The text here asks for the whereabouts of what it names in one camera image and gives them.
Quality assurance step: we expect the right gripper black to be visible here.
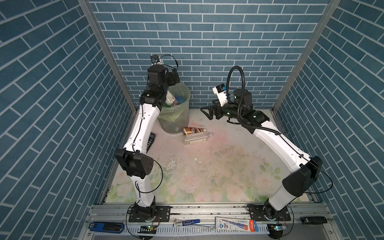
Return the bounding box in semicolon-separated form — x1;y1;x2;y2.
201;98;244;121

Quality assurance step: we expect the white tea bottle green label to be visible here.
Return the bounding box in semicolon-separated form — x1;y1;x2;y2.
166;91;178;107

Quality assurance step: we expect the clear frosted bottle white cap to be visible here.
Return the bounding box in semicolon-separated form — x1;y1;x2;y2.
183;132;213;145

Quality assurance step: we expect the brown coffee bottle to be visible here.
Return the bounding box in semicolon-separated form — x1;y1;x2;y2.
183;127;207;136

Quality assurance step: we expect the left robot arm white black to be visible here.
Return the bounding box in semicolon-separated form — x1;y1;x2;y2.
115;65;180;221

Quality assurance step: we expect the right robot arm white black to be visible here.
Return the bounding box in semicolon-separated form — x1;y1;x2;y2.
201;85;323;220

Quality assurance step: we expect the mesh bin with green bag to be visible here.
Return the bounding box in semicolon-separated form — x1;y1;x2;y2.
158;83;191;134

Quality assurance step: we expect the black calculator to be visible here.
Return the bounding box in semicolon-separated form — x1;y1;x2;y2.
147;133;156;152

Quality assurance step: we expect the white red toothpaste box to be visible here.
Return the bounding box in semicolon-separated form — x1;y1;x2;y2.
216;217;259;233

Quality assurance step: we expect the blue marker pen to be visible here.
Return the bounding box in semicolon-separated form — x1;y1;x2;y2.
174;219;201;227

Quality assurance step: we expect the black remote right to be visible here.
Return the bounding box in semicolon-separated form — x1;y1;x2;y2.
300;216;328;225

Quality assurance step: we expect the blue black handheld device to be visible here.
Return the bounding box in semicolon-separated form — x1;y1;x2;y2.
88;222;125;234

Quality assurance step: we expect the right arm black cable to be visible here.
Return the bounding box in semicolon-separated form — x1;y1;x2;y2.
225;65;334;195

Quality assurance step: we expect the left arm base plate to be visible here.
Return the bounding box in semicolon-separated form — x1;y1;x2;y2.
128;206;171;223

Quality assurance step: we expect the white slotted cable duct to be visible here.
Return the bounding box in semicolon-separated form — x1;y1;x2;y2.
129;225;270;237

